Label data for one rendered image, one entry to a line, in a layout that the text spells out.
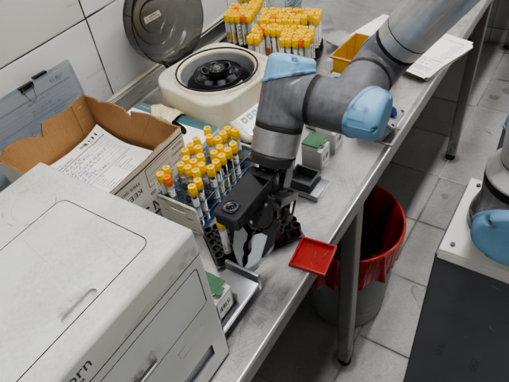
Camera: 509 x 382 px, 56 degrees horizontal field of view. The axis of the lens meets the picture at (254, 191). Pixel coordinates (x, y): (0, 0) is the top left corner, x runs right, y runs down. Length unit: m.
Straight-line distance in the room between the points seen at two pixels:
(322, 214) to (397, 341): 0.93
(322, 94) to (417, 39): 0.15
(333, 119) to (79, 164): 0.61
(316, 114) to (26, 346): 0.46
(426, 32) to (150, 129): 0.58
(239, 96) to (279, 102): 0.39
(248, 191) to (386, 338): 1.17
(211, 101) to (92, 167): 0.29
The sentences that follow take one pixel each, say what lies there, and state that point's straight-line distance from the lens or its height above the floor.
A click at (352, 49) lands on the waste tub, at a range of 1.34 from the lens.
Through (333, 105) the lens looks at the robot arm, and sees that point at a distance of 0.68.
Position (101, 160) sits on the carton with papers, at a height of 0.94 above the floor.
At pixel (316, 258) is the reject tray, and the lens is 0.88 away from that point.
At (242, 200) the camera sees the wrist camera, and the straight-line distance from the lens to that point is 0.72.
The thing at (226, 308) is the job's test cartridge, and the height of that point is 0.94.
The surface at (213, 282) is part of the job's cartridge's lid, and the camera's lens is 0.74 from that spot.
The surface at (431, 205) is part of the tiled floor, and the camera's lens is 2.22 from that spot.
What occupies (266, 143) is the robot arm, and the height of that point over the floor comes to 1.12.
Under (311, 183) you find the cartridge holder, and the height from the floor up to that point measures 0.91.
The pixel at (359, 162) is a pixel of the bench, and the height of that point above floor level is 0.88.
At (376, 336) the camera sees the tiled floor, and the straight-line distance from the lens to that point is 1.81.
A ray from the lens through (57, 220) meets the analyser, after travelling 0.63.
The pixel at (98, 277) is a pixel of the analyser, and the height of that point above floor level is 1.17.
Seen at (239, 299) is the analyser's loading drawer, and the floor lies 0.92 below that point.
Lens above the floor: 1.58
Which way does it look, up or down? 44 degrees down
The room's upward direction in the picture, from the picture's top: 8 degrees counter-clockwise
